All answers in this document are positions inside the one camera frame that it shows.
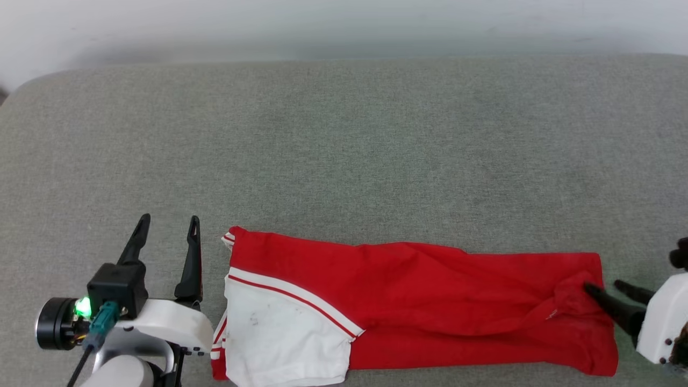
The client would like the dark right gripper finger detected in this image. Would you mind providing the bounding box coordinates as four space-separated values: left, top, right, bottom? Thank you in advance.
583 282 647 338
613 278 657 305

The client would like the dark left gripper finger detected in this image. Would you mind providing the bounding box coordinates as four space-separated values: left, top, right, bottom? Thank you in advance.
173 215 204 303
117 213 152 266

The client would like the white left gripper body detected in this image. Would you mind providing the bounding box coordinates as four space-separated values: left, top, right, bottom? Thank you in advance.
114 298 215 356

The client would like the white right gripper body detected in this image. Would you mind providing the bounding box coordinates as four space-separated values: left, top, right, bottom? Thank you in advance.
635 273 688 366

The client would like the red Bulls basketball jersey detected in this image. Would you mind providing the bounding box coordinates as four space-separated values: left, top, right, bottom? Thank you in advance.
210 226 619 387

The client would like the black camera cable teal plug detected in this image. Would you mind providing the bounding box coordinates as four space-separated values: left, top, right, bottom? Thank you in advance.
66 301 119 387

